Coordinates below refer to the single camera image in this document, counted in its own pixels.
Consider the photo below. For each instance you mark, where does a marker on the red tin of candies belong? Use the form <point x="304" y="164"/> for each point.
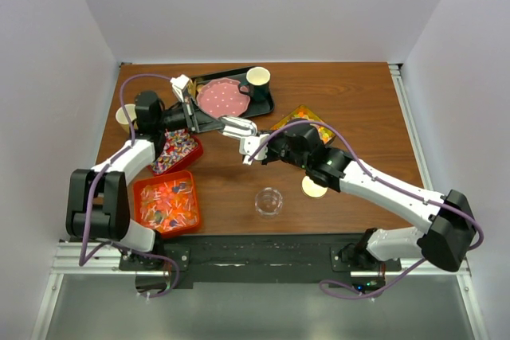
<point x="181" y="149"/>

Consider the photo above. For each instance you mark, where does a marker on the gold jar lid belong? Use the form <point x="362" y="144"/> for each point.
<point x="311" y="189"/>

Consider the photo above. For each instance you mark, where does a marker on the gold tin of gummies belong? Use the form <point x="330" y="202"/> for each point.
<point x="304" y="112"/>

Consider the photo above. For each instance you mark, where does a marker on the orange tin of lollipops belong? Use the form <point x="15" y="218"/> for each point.
<point x="167" y="203"/>

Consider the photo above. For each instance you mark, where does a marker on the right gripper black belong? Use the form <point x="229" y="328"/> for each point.
<point x="269" y="158"/>

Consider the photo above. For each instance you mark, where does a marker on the metal scoop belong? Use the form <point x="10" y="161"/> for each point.
<point x="237" y="127"/>

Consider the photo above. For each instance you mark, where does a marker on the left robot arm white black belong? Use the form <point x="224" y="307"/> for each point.
<point x="98" y="206"/>

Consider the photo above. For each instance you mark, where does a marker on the pink polka dot plate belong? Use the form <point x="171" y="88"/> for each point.
<point x="222" y="97"/>

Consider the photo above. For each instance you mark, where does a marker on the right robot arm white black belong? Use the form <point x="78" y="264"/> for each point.
<point x="442" y="227"/>

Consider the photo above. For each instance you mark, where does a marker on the yellow mug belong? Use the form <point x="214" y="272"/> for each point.
<point x="125" y="115"/>

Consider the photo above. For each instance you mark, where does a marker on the black serving tray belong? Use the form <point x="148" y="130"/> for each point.
<point x="255" y="109"/>

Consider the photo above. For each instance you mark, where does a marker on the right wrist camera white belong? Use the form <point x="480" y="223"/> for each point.
<point x="248" y="146"/>

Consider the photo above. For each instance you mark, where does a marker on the gold cutlery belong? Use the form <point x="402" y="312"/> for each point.
<point x="192" y="89"/>

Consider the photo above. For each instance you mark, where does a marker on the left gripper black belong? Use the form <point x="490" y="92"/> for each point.
<point x="200" y="121"/>

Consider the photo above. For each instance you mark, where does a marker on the dark green mug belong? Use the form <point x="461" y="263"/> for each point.
<point x="256" y="84"/>

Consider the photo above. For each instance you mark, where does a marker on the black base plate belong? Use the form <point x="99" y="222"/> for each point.
<point x="272" y="258"/>

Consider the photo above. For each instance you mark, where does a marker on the clear plastic jar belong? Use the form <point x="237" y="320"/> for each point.
<point x="268" y="202"/>

